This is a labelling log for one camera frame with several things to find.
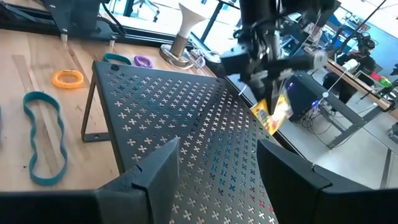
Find purple spiral coil keychain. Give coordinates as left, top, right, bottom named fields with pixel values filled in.
left=133, top=55, right=154, bottom=68

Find person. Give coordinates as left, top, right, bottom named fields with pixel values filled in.
left=323, top=34, right=377, bottom=104

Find black perforated metal shelf riser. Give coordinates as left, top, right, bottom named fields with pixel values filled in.
left=81, top=60, right=282, bottom=224

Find large yellow crayon box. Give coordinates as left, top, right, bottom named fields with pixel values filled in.
left=250, top=90, right=294, bottom=136

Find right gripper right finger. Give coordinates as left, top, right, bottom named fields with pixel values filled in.
left=256, top=139, right=398, bottom=224

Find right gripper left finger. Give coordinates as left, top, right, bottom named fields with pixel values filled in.
left=0, top=139, right=180, bottom=224

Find white cylindrical container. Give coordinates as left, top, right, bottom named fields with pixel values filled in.
left=341, top=58, right=359, bottom=72

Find orange spiral coil keychain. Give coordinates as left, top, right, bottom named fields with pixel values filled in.
left=51, top=68, right=85, bottom=90

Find white lamp cable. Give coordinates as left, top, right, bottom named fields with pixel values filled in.
left=167, top=46, right=221, bottom=71

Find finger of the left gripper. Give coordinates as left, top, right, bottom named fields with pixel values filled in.
left=220, top=46, right=270, bottom=113
left=267, top=54, right=327, bottom=114

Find white mushroom lamp wooden base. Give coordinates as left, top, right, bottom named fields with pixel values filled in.
left=159, top=2, right=208, bottom=67

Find wooden workbench grey frame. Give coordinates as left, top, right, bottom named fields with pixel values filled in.
left=323, top=58, right=397, bottom=149

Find black computer tower blue lights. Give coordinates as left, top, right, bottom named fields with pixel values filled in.
left=284, top=72, right=328, bottom=123

